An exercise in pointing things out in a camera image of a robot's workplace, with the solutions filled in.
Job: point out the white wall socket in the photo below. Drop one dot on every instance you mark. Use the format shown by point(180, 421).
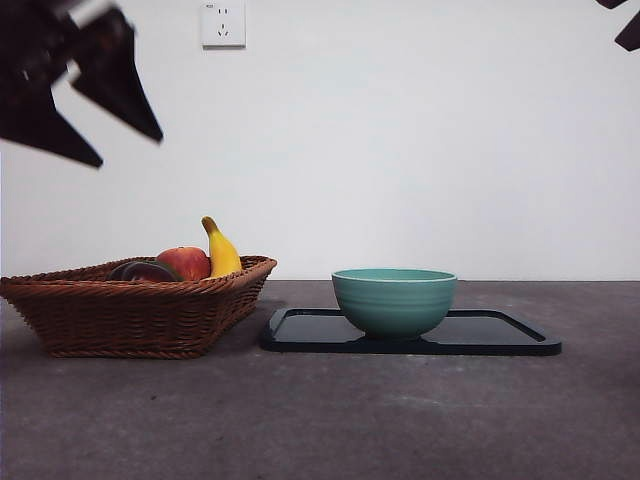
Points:
point(223, 25)

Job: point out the yellow banana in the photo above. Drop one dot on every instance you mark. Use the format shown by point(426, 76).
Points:
point(223, 255)

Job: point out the green fruit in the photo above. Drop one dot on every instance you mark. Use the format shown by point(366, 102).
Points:
point(175, 274)

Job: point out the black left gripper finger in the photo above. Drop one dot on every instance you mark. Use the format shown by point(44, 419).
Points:
point(35, 120)
point(112, 70)

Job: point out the brown wicker basket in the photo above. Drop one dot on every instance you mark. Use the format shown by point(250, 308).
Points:
point(125, 320)

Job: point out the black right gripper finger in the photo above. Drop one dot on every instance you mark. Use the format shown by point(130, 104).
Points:
point(632, 35)
point(610, 3)

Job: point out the red apple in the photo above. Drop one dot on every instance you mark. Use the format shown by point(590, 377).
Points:
point(187, 262)

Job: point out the teal ribbed bowl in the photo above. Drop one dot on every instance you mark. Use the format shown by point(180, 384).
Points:
point(395, 307)

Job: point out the black rectangular tray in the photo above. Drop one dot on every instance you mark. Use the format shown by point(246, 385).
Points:
point(475, 335)

